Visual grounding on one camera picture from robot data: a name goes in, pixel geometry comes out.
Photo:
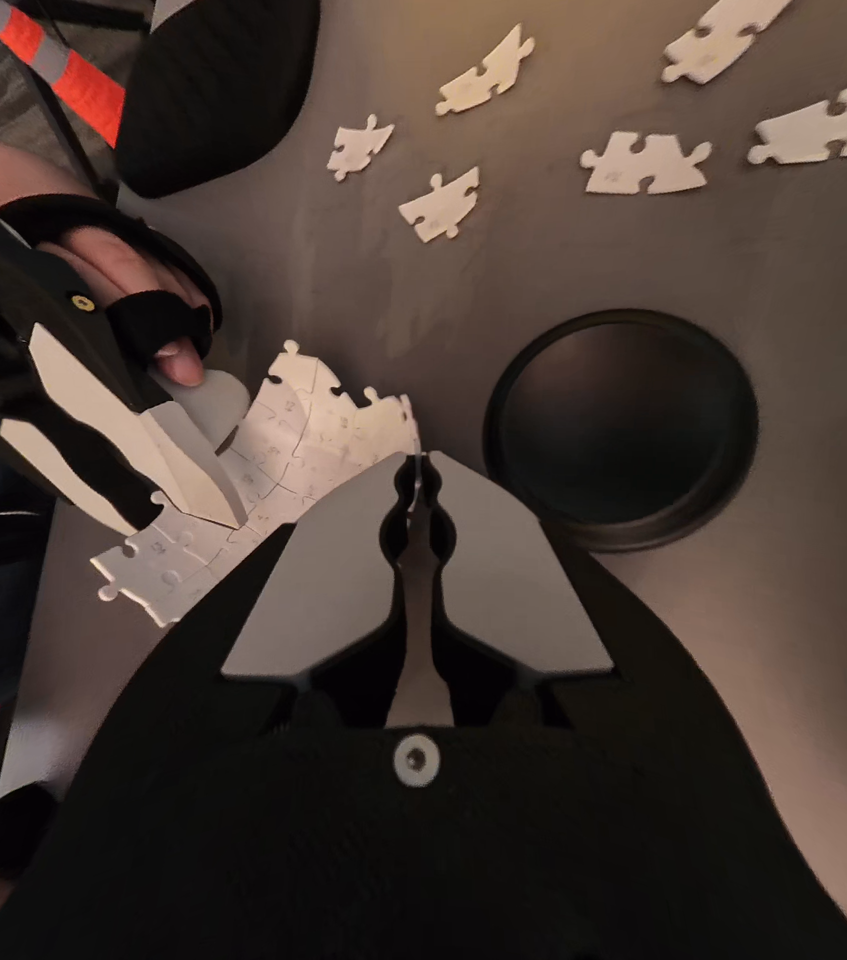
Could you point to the black chair armrest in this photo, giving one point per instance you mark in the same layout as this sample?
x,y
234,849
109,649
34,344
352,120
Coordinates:
x,y
214,90

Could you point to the red object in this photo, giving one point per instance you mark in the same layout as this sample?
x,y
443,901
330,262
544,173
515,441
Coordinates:
x,y
86,83

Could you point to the person's left hand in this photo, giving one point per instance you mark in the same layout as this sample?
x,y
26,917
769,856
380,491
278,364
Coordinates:
x,y
124,270

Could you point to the black round ball stand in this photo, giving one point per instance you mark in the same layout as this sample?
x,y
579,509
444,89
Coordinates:
x,y
619,428

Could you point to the scattered loose puzzle pieces group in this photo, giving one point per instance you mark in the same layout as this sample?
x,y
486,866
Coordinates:
x,y
641,162

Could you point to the assembled white puzzle section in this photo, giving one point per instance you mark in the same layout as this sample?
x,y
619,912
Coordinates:
x,y
311,435

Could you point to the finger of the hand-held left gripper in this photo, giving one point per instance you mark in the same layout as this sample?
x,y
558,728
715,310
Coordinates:
x,y
109,405
71,473

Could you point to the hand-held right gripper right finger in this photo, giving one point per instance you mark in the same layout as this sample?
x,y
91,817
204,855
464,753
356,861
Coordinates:
x,y
521,600

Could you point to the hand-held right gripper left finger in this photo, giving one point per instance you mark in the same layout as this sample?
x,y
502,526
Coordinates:
x,y
319,600

